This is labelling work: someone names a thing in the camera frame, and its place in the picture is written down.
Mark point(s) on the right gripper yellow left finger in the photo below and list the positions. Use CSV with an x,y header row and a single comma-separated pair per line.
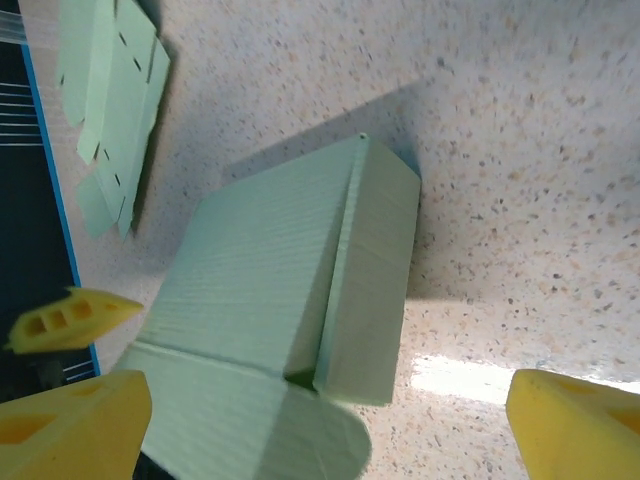
x,y
65,430

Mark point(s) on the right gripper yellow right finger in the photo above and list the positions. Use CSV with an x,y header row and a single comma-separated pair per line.
x,y
580,435

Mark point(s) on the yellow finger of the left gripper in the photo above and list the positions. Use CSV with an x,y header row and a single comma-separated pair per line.
x,y
95,312

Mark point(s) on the green paper box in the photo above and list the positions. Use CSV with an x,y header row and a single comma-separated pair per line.
x,y
250,260
115,100

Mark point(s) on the blue side panel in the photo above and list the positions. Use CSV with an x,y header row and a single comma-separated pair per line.
x,y
61,200

